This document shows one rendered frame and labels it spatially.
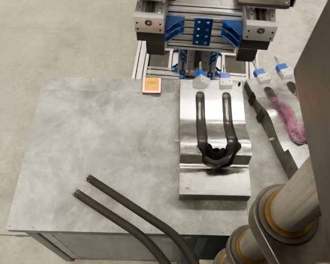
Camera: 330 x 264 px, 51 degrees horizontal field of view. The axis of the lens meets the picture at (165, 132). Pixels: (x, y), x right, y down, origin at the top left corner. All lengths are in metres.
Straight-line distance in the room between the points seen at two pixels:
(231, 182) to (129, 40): 1.86
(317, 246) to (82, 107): 1.20
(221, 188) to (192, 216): 0.15
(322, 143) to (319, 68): 0.06
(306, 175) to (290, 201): 0.07
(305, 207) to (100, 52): 2.51
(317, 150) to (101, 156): 1.20
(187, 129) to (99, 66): 1.53
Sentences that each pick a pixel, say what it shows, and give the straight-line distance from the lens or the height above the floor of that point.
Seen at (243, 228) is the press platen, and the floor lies 1.29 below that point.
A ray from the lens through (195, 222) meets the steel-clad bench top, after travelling 1.32.
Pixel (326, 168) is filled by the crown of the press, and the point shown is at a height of 1.83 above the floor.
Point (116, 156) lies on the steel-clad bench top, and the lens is 1.42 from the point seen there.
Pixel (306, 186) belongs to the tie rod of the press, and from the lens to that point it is 0.44.
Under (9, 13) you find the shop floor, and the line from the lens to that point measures 3.39.
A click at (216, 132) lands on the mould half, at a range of 1.34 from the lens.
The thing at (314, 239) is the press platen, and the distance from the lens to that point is 0.59.
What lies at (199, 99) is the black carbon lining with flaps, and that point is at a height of 0.88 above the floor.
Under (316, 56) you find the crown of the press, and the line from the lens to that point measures 0.31.
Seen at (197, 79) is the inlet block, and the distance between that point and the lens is 1.46.
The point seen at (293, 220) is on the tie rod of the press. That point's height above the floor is 1.60.
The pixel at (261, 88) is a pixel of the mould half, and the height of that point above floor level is 0.86.
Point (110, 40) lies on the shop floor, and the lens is 2.93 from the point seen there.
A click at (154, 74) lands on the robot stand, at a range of 2.38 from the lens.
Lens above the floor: 2.07
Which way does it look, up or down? 60 degrees down
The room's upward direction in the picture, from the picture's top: straight up
